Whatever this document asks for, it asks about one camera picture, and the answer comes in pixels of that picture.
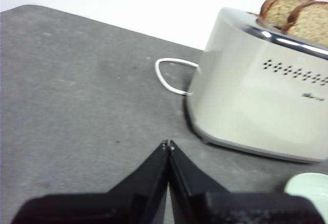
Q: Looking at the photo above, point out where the brown bread slice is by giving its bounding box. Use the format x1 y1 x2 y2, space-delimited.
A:
283 1 328 48
259 0 315 29

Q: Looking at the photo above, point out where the white power cable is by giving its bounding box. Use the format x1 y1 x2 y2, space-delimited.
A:
154 57 200 96

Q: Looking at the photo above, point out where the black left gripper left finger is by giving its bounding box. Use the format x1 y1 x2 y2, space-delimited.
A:
10 139 169 224

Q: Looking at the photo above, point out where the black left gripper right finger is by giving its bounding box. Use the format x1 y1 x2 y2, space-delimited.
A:
168 140 325 224

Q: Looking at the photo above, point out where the cream steel toaster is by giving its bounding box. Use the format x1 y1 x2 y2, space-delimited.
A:
186 7 328 164

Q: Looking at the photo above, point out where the pale green plate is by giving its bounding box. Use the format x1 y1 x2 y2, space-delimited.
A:
283 172 328 224

